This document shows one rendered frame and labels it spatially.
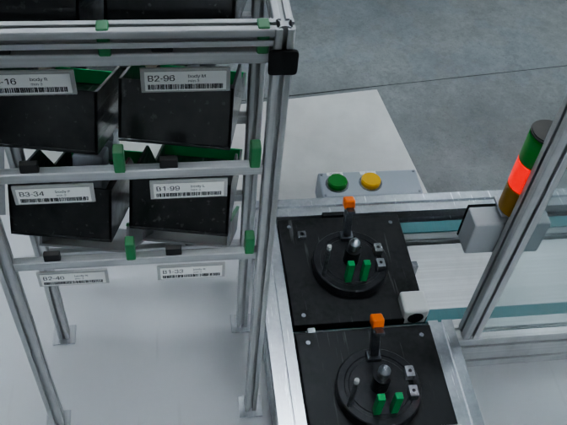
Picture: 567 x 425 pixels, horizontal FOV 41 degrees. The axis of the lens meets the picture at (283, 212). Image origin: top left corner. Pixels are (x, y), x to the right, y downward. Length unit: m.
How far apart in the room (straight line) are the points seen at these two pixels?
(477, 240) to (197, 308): 0.56
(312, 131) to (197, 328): 0.60
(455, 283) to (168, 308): 0.55
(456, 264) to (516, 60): 2.24
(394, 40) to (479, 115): 0.58
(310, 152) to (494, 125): 1.64
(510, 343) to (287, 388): 0.42
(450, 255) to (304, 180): 0.37
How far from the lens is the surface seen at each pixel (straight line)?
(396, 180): 1.59
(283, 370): 1.30
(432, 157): 3.07
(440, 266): 1.53
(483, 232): 1.19
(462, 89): 3.43
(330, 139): 1.80
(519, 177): 1.12
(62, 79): 0.77
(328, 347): 1.31
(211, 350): 1.43
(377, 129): 1.85
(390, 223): 1.50
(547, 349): 1.50
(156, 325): 1.46
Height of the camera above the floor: 2.09
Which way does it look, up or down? 49 degrees down
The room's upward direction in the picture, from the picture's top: 7 degrees clockwise
